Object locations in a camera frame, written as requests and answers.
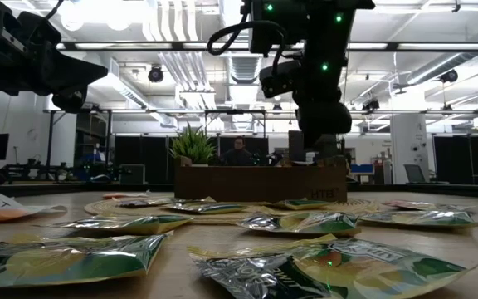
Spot white square pillar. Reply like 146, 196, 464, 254
389, 112, 430, 184

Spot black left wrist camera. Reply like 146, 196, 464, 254
17, 10, 63, 43

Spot brown wooden tea box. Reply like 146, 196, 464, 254
173, 164, 349, 203

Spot black metal table frame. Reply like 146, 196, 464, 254
0, 181, 478, 200

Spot small green potted plant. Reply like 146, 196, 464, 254
168, 123, 219, 168

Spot blue storage bin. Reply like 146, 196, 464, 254
349, 164, 375, 175

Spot white orange tea bag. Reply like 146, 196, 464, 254
102, 189, 151, 200
0, 193, 68, 225

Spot black metal rig frame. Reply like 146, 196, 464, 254
43, 107, 270, 184

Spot black background robot arms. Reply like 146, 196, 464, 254
0, 157, 76, 184

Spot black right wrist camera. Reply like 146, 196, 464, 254
258, 59, 303, 100

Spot black computer monitor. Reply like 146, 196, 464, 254
287, 130, 306, 164

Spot grey office chair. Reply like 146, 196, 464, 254
402, 164, 450, 185

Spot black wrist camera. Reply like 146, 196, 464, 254
17, 10, 63, 43
258, 59, 303, 100

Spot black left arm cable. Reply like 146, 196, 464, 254
44, 0, 66, 21

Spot red peach tea bag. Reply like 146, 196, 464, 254
382, 199, 476, 213

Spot black LED light bar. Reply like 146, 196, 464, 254
55, 40, 478, 53

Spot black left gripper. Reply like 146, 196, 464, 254
0, 32, 110, 114

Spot grey storage box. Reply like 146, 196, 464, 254
118, 163, 147, 185

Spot person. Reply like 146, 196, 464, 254
218, 135, 256, 168

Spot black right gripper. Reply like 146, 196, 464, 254
295, 56, 353, 165

